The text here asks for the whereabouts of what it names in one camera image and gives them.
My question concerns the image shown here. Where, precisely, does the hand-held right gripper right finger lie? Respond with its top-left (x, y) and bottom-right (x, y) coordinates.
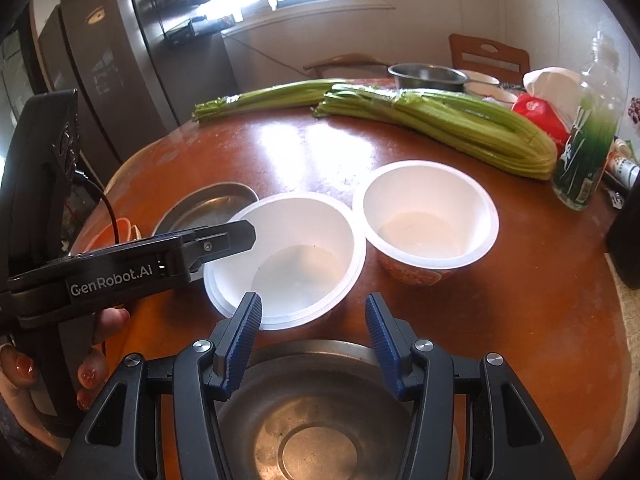
top-left (365, 293), bottom-right (576, 480)

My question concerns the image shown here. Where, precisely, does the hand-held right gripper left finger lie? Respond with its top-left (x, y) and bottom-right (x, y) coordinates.
top-left (55, 291), bottom-right (263, 480)

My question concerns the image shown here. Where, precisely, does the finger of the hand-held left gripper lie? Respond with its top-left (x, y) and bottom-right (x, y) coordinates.
top-left (177, 219), bottom-right (257, 281)

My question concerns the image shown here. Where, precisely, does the shallow steel plate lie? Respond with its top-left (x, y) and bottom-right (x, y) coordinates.
top-left (151, 182), bottom-right (259, 241)

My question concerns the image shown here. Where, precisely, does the terracotta plastic plate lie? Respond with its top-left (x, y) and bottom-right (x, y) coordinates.
top-left (69, 217), bottom-right (143, 258)

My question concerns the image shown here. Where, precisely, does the white paper bowl red outside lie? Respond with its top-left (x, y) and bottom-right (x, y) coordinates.
top-left (352, 160), bottom-right (500, 287)
top-left (202, 191), bottom-right (367, 332)

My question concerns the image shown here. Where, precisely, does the large steel bowl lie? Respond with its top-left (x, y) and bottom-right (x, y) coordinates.
top-left (215, 338), bottom-right (463, 480)

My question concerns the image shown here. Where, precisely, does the person's left hand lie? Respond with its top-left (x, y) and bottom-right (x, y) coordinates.
top-left (0, 307), bottom-right (132, 411)

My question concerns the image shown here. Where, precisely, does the long celery bunch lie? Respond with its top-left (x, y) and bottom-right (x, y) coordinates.
top-left (192, 78), bottom-right (361, 123)

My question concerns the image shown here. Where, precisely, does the dark refrigerator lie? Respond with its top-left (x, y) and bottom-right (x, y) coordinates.
top-left (30, 0), bottom-right (241, 181)

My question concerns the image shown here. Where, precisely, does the curved-back wooden chair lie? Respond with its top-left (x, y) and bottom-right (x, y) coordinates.
top-left (303, 53), bottom-right (396, 81)

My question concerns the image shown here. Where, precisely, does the thick celery bunch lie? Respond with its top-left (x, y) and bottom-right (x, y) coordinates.
top-left (312, 84), bottom-right (558, 181)

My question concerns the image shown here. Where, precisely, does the black thermos flask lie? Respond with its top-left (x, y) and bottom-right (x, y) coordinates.
top-left (606, 205), bottom-right (640, 291)

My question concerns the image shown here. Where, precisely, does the small steel bowl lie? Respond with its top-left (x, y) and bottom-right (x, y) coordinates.
top-left (387, 62), bottom-right (468, 93)

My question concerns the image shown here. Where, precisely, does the clear bottle green label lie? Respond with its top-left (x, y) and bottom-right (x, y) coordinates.
top-left (551, 31), bottom-right (623, 212)

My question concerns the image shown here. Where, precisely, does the white ceramic bowl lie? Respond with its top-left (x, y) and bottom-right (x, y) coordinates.
top-left (460, 70), bottom-right (521, 106)

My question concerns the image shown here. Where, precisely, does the red tissue pack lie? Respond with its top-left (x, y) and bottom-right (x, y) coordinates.
top-left (510, 66), bottom-right (583, 153)

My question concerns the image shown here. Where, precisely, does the small white bottle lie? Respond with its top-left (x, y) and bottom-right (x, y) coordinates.
top-left (602, 150), bottom-right (640, 188)

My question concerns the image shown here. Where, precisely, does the brown wooden chair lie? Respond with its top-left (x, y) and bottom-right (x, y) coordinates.
top-left (448, 33), bottom-right (531, 78)

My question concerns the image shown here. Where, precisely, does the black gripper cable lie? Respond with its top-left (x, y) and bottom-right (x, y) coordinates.
top-left (72, 170), bottom-right (121, 246)

